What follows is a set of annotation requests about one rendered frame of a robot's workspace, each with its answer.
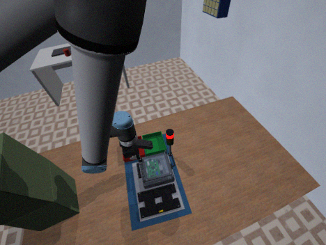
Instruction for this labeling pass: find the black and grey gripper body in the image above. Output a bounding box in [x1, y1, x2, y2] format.
[119, 142, 139, 159]

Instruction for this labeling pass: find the red bin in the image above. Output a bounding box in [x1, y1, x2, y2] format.
[123, 136, 145, 162]

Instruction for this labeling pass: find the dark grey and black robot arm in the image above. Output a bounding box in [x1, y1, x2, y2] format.
[0, 0, 153, 173]

